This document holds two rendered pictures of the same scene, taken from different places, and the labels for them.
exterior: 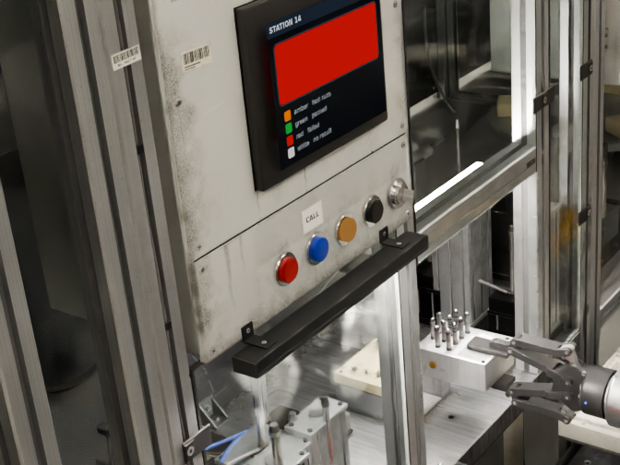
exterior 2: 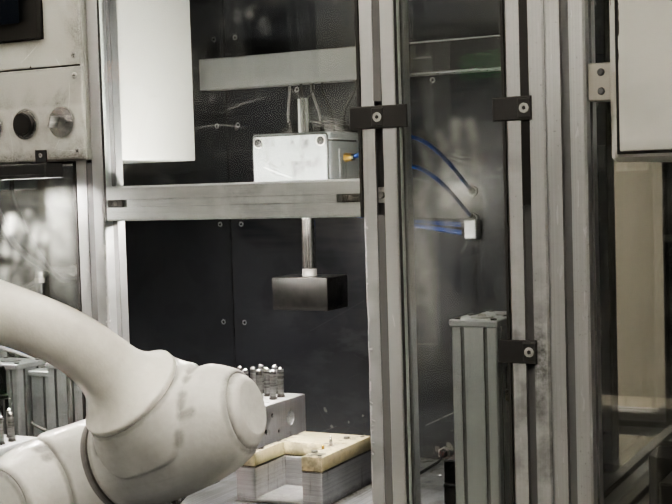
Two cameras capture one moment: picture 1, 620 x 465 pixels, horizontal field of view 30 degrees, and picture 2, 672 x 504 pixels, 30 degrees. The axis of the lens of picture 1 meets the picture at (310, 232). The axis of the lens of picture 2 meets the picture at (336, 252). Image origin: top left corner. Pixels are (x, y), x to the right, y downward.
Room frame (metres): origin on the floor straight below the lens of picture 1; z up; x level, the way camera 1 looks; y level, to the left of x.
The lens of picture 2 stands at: (1.39, -1.79, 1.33)
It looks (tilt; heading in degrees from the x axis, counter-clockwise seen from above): 3 degrees down; 78
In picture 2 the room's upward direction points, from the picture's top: 2 degrees counter-clockwise
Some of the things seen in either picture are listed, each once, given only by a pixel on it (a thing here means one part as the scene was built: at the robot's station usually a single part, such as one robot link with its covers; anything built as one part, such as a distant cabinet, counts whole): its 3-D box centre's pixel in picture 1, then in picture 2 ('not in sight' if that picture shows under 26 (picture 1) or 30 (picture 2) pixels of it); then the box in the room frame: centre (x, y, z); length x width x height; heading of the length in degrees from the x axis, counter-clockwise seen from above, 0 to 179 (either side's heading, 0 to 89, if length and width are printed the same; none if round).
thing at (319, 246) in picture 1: (315, 248); not in sight; (1.23, 0.00, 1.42); 0.03 x 0.02 x 0.03; 142
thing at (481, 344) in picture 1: (490, 347); not in sight; (1.56, -0.26, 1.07); 0.07 x 0.03 x 0.01; 52
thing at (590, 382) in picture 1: (583, 387); not in sight; (1.47, -0.39, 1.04); 0.09 x 0.07 x 0.08; 52
